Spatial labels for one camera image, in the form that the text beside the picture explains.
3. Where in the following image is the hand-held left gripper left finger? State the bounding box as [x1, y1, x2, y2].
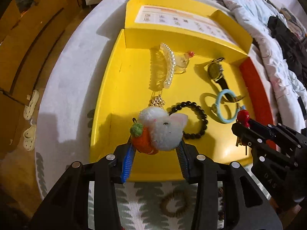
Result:
[31, 142, 137, 230]

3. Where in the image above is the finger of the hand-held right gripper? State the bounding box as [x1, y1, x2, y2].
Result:
[236, 131, 296, 170]
[231, 118, 304, 149]

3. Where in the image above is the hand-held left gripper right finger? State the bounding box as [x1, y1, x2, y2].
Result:
[176, 140, 283, 230]

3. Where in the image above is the red charm keychain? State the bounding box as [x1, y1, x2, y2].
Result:
[235, 109, 251, 155]

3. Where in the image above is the white rabbit plush charm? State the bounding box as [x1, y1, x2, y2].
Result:
[130, 107, 189, 154]

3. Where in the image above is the light blue bracelet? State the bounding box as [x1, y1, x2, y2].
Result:
[212, 89, 246, 124]

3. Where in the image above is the black bead bracelet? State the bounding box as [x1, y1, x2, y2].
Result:
[168, 101, 208, 140]

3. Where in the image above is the rhinestone pendant chain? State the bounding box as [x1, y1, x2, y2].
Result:
[150, 90, 167, 108]

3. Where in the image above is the black strap wristwatch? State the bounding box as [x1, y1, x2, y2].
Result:
[207, 57, 246, 102]

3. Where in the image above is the yellow cardboard box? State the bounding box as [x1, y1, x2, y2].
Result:
[89, 0, 276, 182]

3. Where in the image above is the pearl hair claw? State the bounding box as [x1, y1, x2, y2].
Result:
[149, 43, 176, 91]

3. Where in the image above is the black flat object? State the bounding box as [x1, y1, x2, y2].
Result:
[297, 96, 307, 120]

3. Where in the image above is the light blue printed quilt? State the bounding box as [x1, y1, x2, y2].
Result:
[218, 0, 307, 115]

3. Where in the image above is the black clothing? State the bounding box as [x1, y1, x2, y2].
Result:
[267, 16, 307, 87]

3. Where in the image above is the white slipper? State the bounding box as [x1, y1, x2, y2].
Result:
[23, 125, 37, 151]
[23, 90, 40, 120]

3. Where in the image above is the clear chicken charm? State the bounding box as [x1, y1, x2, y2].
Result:
[174, 51, 195, 75]

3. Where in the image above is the green leaf patterned sheet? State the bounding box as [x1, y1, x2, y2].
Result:
[35, 0, 307, 230]

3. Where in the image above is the printed pillow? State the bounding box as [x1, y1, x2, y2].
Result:
[279, 7, 307, 39]

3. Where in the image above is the olive spiral hair tie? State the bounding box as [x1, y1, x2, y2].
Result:
[160, 192, 192, 218]

